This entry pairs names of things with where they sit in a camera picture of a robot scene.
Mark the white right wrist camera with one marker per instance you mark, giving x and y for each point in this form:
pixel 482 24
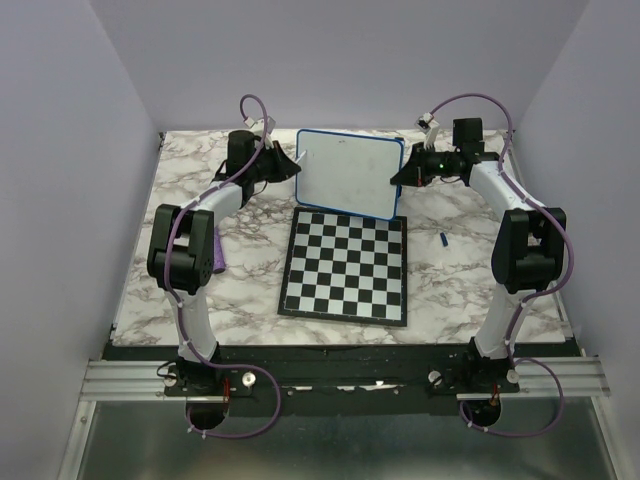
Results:
pixel 430 128

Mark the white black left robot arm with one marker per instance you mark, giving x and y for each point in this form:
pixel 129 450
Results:
pixel 181 253

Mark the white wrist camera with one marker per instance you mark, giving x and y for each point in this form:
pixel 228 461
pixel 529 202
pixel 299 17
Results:
pixel 263 128
pixel 430 128

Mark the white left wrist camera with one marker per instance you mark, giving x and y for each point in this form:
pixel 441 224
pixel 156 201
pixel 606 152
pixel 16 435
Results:
pixel 263 128

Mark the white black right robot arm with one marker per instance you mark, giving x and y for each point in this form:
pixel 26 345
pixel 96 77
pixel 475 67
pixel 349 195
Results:
pixel 528 254

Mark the purple glitter microphone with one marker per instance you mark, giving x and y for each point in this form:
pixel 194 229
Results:
pixel 219 264

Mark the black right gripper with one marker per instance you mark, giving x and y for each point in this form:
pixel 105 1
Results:
pixel 408 175

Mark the white blue whiteboard marker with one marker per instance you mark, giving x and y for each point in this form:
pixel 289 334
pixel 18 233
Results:
pixel 301 159

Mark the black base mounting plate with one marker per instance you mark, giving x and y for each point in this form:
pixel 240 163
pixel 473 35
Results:
pixel 351 380

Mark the black white chessboard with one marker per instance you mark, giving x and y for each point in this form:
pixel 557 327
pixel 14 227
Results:
pixel 346 268

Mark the aluminium frame rail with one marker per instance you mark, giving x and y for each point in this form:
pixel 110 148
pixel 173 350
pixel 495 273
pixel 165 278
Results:
pixel 559 425

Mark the blue framed whiteboard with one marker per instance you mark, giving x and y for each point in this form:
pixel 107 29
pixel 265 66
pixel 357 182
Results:
pixel 348 173

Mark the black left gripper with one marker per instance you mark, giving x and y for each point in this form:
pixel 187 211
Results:
pixel 284 166

